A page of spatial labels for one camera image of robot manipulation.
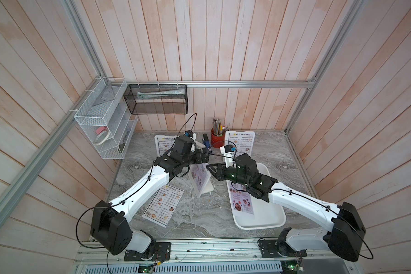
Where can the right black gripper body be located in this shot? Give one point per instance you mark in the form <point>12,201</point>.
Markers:
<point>232,174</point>

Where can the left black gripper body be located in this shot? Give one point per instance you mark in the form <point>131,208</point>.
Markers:
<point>194,157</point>

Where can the white menu holder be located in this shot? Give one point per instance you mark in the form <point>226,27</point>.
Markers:
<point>242,140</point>
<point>163,143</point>
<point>208,187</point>

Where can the dim sum inn menu sheet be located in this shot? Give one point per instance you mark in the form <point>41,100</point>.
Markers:
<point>163,205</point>

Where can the special menu sheet top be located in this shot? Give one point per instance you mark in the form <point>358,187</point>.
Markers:
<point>200,176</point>

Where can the special menu sheet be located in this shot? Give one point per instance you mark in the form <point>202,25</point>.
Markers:
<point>240,199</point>
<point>200,176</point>

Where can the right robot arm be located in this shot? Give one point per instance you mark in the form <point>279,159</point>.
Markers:
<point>342,230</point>

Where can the special menu sheet lower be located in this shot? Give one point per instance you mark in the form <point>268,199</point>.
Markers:
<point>240,199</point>

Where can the blue stapler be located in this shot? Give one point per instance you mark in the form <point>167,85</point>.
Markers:
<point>206,141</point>

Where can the red pencil cup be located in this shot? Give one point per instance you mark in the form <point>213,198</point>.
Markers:
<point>217,140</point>

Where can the white plastic tray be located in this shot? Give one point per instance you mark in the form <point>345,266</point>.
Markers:
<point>266,216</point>

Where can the pencils in cup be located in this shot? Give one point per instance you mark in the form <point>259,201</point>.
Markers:
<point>219,129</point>

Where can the papers in black basket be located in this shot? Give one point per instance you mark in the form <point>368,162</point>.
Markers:
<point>162,94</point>

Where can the white tape roll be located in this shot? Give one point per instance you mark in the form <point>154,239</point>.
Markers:
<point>102,137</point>

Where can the pink eraser block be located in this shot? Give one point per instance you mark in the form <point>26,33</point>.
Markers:
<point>100,130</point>

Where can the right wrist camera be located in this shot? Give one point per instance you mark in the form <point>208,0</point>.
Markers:
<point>229,152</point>

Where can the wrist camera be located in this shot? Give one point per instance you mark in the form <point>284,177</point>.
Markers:
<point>190,133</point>
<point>229,152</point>

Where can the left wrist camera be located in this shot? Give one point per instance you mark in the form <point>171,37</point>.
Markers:
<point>190,133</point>

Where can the black mesh wall basket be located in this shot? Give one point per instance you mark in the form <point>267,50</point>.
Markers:
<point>155,106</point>

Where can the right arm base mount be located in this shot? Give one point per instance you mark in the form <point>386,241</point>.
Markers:
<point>279,248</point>

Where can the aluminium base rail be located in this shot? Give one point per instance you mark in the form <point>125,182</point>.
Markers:
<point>196,250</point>

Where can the white wire wall shelf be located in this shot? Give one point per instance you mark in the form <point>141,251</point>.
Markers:
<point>103,105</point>

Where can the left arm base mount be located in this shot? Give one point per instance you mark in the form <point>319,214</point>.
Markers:
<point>150,250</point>

